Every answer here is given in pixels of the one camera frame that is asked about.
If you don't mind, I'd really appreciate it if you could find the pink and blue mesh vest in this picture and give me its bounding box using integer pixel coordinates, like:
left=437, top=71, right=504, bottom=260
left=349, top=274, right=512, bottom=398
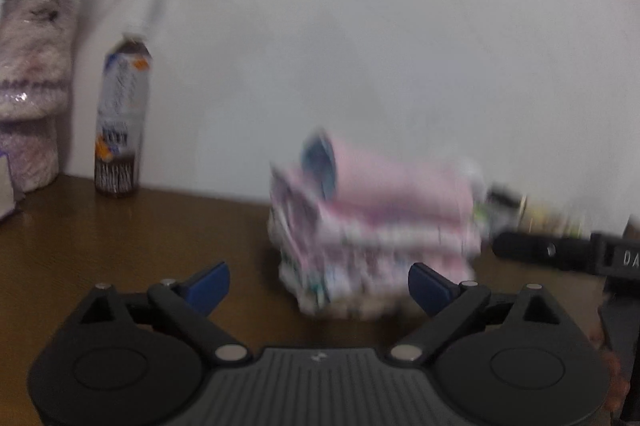
left=299, top=129, right=477, bottom=228

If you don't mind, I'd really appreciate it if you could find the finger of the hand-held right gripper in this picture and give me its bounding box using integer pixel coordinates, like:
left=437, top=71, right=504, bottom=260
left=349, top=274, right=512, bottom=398
left=492, top=231, right=596, bottom=270

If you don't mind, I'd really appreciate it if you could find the pink ruffled folded garment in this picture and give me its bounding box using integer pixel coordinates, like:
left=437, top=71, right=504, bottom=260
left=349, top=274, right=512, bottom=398
left=272, top=236, right=477, bottom=288

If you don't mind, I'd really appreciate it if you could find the tea bottle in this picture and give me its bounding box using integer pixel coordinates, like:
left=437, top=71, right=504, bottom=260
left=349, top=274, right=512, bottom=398
left=94, top=34, right=153, bottom=199

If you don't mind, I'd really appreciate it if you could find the fuzzy purple flower vase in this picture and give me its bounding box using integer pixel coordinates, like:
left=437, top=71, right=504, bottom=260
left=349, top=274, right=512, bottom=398
left=0, top=0, right=81, bottom=195

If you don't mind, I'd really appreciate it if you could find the purple tissue pack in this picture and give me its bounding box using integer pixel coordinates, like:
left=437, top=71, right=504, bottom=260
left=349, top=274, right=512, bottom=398
left=0, top=151, right=25, bottom=222

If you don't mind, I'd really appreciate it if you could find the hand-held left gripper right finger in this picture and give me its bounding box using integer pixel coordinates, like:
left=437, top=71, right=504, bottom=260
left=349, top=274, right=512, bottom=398
left=388, top=263, right=564, bottom=364

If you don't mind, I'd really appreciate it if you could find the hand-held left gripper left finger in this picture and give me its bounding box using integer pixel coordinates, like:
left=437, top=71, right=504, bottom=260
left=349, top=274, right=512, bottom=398
left=75, top=261, right=251, bottom=366

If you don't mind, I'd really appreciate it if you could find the pink floral folded garment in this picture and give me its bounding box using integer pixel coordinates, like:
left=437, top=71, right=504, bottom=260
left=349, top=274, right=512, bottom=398
left=269, top=163, right=484, bottom=255

